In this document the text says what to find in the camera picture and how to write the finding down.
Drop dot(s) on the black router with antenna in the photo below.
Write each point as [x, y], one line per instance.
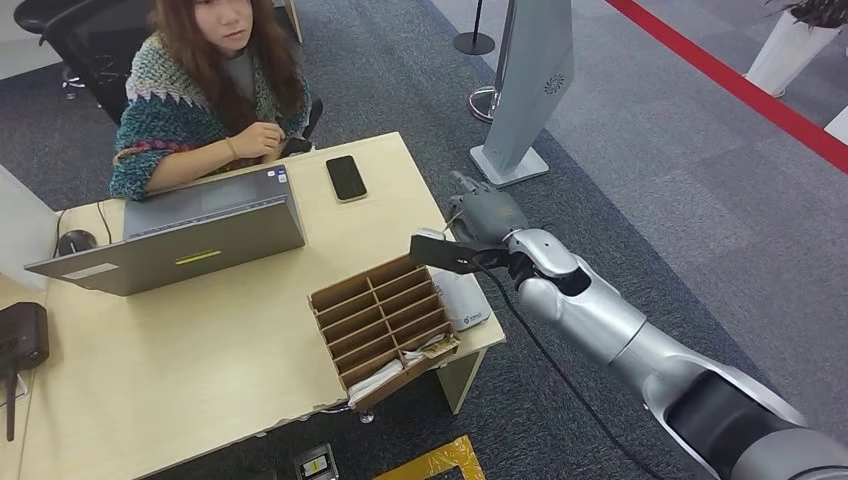
[23, 334]

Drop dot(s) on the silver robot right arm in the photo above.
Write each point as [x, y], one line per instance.
[596, 318]

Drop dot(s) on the white room key card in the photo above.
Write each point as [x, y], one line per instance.
[418, 352]
[375, 384]

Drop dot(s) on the potted plant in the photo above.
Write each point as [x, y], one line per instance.
[819, 12]

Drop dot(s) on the beige background desk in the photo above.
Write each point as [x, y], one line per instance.
[296, 20]

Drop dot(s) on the black office chair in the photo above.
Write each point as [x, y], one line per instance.
[99, 53]

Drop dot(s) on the grey laptop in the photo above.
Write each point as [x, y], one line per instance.
[199, 252]

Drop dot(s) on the person's right hand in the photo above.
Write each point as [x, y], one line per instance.
[258, 140]

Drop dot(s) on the grey kiosk stand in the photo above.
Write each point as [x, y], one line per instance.
[531, 73]

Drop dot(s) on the patterned room key card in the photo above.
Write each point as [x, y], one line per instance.
[442, 346]

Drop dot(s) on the person's right forearm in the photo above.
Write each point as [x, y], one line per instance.
[192, 169]

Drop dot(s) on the black stanchion post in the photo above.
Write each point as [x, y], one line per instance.
[474, 42]

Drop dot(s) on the white block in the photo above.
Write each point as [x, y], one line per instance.
[839, 126]

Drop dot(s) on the chrome stanchion base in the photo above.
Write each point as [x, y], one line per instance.
[478, 106]

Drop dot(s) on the white planter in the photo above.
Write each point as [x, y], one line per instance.
[783, 56]

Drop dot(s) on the yellow floor tape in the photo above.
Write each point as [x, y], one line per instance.
[438, 460]

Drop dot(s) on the black smartphone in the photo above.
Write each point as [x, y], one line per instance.
[346, 177]

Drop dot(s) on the cardboard card organizer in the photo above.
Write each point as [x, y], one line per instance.
[371, 324]

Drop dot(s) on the grey floor socket box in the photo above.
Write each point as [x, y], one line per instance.
[316, 465]

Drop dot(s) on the white card reader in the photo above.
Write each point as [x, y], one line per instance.
[464, 305]

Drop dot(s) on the black computer mouse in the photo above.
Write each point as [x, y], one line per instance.
[75, 243]

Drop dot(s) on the light wooden desk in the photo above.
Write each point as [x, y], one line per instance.
[199, 364]

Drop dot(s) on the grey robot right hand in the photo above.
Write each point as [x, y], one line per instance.
[490, 215]

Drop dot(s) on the red barrier belt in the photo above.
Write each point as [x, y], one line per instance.
[730, 81]

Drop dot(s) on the person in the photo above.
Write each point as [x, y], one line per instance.
[172, 112]

